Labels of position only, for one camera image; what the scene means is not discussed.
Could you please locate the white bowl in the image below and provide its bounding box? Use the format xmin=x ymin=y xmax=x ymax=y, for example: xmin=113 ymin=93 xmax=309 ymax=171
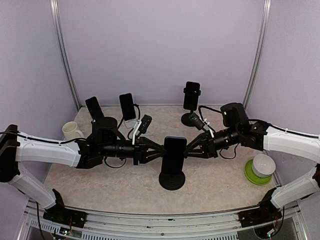
xmin=252 ymin=154 xmax=276 ymax=178

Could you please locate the aluminium frame post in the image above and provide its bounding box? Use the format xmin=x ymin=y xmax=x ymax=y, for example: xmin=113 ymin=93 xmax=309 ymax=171
xmin=243 ymin=0 xmax=272 ymax=110
xmin=49 ymin=0 xmax=82 ymax=111

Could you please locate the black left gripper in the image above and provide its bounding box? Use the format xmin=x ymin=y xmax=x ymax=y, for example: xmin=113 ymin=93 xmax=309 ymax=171
xmin=101 ymin=137 xmax=167 ymax=167

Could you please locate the clear phone case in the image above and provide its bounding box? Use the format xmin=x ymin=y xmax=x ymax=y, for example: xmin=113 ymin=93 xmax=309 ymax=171
xmin=119 ymin=93 xmax=136 ymax=121

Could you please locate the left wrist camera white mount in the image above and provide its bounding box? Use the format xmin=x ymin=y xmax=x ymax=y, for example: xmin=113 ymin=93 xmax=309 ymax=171
xmin=131 ymin=114 xmax=152 ymax=145

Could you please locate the black pole stand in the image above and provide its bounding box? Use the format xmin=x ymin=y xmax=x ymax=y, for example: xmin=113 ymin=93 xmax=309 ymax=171
xmin=180 ymin=87 xmax=202 ymax=127
xmin=158 ymin=171 xmax=186 ymax=191

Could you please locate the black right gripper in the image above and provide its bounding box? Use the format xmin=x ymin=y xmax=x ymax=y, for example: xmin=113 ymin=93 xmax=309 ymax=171
xmin=183 ymin=125 xmax=241 ymax=159

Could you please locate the left aluminium frame post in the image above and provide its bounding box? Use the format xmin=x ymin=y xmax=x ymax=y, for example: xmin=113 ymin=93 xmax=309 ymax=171
xmin=49 ymin=0 xmax=82 ymax=111

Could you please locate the blue phone underneath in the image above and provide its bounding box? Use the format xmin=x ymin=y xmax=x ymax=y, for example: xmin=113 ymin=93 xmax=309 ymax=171
xmin=160 ymin=136 xmax=187 ymax=175

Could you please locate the green plate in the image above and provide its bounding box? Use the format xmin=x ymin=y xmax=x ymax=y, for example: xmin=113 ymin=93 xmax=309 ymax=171
xmin=244 ymin=159 xmax=272 ymax=186

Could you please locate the front aluminium rail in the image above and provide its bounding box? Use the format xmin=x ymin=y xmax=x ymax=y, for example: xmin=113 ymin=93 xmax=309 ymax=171
xmin=17 ymin=199 xmax=308 ymax=240

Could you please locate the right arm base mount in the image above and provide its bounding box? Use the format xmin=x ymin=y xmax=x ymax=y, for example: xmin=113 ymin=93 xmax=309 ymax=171
xmin=238 ymin=208 xmax=282 ymax=228

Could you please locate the white folding phone stand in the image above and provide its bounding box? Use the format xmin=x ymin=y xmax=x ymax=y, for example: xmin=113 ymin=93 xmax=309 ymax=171
xmin=124 ymin=118 xmax=138 ymax=129

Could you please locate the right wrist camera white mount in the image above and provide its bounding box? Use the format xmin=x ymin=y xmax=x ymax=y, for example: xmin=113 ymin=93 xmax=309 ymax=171
xmin=188 ymin=112 xmax=216 ymax=138

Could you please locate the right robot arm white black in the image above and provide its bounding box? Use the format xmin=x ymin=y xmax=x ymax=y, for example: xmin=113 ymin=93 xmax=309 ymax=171
xmin=184 ymin=102 xmax=320 ymax=222

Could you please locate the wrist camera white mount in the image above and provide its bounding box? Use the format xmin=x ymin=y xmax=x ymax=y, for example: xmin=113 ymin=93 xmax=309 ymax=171
xmin=131 ymin=114 xmax=152 ymax=145
xmin=188 ymin=112 xmax=216 ymax=138

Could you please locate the right aluminium frame post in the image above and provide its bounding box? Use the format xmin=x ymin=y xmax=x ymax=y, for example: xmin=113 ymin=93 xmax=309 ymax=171
xmin=243 ymin=0 xmax=272 ymax=110

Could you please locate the cream ceramic mug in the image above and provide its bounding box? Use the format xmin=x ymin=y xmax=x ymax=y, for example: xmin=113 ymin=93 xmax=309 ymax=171
xmin=62 ymin=121 xmax=84 ymax=141

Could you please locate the black phone silver case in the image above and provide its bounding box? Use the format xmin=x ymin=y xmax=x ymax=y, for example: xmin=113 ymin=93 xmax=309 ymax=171
xmin=85 ymin=96 xmax=105 ymax=122

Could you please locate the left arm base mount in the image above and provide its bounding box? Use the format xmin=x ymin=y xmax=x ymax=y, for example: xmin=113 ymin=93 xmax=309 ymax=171
xmin=43 ymin=208 xmax=87 ymax=229

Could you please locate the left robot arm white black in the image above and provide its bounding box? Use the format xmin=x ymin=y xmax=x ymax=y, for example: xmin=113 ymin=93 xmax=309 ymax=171
xmin=0 ymin=117 xmax=166 ymax=223

